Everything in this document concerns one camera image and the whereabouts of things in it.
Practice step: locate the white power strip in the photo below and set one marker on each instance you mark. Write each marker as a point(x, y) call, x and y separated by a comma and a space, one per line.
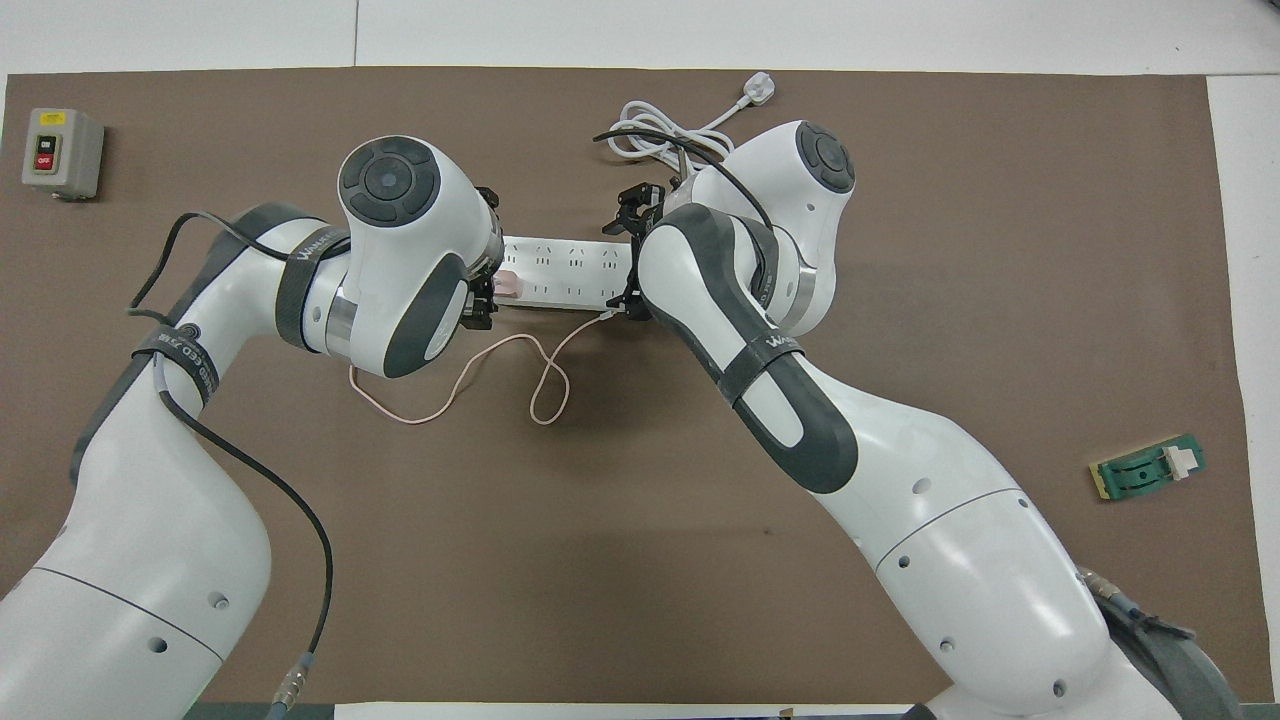
point(570, 275)

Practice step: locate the pink charger adapter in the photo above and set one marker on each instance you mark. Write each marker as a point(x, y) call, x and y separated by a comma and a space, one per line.
point(508, 286)

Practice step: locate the brown table mat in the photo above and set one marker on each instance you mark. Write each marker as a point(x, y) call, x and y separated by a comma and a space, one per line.
point(600, 560)

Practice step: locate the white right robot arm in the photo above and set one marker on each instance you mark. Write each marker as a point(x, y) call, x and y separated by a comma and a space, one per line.
point(940, 540)

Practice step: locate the green knife switch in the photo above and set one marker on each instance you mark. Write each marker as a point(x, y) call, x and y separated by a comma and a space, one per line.
point(1135, 475)

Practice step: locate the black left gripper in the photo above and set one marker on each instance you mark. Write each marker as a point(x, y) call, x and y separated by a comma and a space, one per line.
point(489, 198)

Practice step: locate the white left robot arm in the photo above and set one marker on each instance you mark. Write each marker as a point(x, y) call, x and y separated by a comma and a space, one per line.
point(150, 560)

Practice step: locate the grey on-off switch box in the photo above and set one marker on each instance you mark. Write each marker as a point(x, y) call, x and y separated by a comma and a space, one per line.
point(75, 150)

